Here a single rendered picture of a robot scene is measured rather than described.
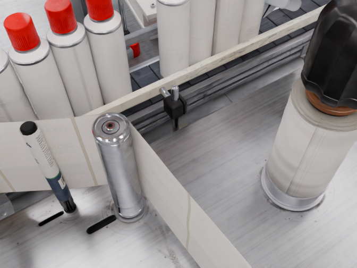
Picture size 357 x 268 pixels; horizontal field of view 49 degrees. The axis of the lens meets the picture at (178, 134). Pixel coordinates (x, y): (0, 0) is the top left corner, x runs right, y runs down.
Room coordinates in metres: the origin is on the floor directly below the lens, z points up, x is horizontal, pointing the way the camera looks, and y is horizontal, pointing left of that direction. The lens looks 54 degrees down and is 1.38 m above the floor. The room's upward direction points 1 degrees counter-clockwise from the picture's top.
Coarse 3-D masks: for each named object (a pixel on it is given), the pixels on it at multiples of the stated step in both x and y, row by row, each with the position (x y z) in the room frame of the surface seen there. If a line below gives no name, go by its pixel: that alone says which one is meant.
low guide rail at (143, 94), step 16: (304, 16) 0.60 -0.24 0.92; (272, 32) 0.56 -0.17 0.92; (288, 32) 0.58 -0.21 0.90; (240, 48) 0.52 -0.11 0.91; (256, 48) 0.54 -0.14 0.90; (208, 64) 0.48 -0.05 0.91; (160, 80) 0.44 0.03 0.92; (176, 80) 0.45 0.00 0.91; (128, 96) 0.41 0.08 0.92; (144, 96) 0.42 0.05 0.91; (96, 112) 0.38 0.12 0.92
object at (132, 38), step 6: (156, 24) 0.53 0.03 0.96; (138, 30) 0.51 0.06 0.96; (144, 30) 0.51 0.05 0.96; (150, 30) 0.51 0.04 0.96; (156, 30) 0.52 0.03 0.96; (126, 36) 0.50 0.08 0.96; (132, 36) 0.50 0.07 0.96; (138, 36) 0.50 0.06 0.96; (144, 36) 0.50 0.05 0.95; (150, 36) 0.51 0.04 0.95; (126, 42) 0.49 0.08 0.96; (132, 42) 0.49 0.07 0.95
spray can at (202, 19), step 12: (192, 0) 0.51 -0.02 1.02; (204, 0) 0.50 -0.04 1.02; (192, 12) 0.51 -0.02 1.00; (204, 12) 0.50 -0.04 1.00; (192, 24) 0.51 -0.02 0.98; (204, 24) 0.50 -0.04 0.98; (192, 36) 0.51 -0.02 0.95; (204, 36) 0.50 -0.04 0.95; (192, 48) 0.51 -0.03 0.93; (204, 48) 0.51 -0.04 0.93; (192, 60) 0.51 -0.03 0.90
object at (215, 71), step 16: (304, 0) 0.70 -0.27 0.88; (320, 0) 0.70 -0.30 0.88; (272, 16) 0.65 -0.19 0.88; (288, 16) 0.65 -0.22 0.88; (304, 32) 0.61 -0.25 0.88; (224, 64) 0.52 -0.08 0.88; (144, 80) 0.48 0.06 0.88; (192, 80) 0.48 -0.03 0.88; (160, 96) 0.44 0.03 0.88; (128, 112) 0.41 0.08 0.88
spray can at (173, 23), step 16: (160, 0) 0.48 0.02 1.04; (176, 0) 0.47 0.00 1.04; (160, 16) 0.48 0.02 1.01; (176, 16) 0.47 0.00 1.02; (160, 32) 0.48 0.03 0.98; (176, 32) 0.47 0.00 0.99; (160, 48) 0.48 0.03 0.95; (176, 48) 0.47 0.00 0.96; (160, 64) 0.49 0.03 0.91; (176, 64) 0.47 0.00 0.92
